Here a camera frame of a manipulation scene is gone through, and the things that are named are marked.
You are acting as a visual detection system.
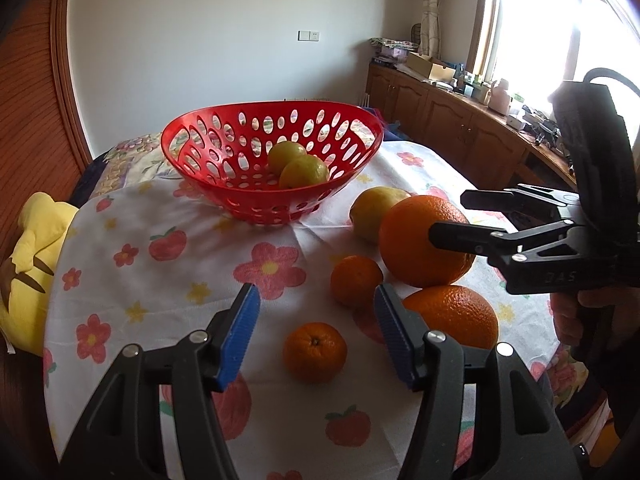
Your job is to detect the clutter of small items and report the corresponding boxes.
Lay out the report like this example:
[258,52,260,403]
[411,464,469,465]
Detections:
[507,95,571,156]

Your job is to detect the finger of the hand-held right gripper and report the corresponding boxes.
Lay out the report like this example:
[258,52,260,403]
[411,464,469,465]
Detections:
[460,183,582,213]
[428,218,577,262]

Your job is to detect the yellow plush toy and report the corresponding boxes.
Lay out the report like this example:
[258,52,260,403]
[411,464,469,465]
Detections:
[0,191,81,358]

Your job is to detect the wooden slatted panel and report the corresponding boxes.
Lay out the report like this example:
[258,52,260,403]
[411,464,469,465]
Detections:
[0,0,96,261]

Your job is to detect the white floral tablecloth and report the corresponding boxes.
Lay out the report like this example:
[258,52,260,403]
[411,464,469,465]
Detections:
[42,137,613,480]

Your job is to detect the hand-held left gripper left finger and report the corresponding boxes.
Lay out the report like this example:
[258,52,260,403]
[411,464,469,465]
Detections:
[57,282,262,480]

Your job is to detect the pink jug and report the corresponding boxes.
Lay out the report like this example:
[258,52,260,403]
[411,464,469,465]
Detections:
[487,79,511,116]

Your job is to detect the red perforated plastic basket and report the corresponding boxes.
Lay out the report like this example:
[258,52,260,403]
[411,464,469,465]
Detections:
[160,100,385,226]

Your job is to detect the person's right hand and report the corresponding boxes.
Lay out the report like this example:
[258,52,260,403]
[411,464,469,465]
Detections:
[550,284,640,348]

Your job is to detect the navy blue cloth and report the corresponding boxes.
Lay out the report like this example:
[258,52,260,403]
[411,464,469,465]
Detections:
[360,105,403,142]

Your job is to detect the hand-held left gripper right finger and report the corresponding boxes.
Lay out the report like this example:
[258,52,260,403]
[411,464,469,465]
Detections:
[373,283,586,480]

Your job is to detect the wooden framed window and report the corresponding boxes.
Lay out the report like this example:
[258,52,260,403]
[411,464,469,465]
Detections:
[472,0,640,126]

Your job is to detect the large orange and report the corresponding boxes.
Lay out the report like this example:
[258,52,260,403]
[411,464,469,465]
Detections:
[378,195,477,289]
[402,285,500,351]

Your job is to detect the patterned quilt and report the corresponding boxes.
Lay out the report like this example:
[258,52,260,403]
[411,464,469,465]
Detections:
[92,132,168,198]

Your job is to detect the cardboard box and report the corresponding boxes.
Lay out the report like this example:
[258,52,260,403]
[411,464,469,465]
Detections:
[405,51,448,81]

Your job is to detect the yellow-green lemon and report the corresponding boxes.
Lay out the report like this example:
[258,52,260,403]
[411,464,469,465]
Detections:
[267,141,308,177]
[278,154,331,190]

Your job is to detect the large yellow lemon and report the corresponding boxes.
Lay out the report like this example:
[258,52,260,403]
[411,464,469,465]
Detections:
[348,186,412,245]

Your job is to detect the patterned curtain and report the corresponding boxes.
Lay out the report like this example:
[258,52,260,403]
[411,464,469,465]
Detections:
[417,0,448,58]

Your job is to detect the small tangerine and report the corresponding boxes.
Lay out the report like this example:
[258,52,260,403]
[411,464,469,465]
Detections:
[283,322,348,384]
[330,255,385,309]

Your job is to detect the wooden cabinet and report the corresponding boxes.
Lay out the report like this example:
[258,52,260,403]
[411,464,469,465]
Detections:
[366,60,581,196]

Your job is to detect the stack of folded cloths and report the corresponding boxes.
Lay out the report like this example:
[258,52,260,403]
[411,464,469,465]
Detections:
[370,37,421,66]

